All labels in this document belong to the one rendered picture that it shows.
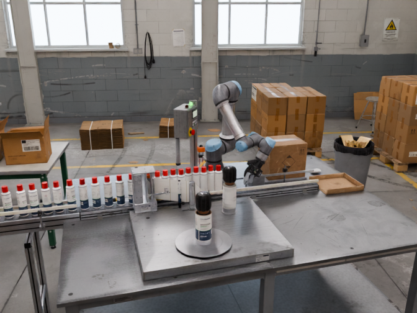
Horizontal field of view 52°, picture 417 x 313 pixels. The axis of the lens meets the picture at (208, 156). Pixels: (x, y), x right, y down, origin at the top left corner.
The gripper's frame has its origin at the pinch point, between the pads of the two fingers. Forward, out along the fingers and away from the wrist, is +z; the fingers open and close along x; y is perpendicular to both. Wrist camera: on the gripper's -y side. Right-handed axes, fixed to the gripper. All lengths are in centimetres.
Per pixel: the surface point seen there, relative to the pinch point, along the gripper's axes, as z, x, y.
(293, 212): -2.2, 24.7, 31.1
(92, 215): 59, -85, 6
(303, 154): -35, 40, -17
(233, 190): 0.9, -21.8, 32.5
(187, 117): -23, -59, 1
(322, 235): -4, 27, 63
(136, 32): -53, -43, -534
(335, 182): -28, 69, -3
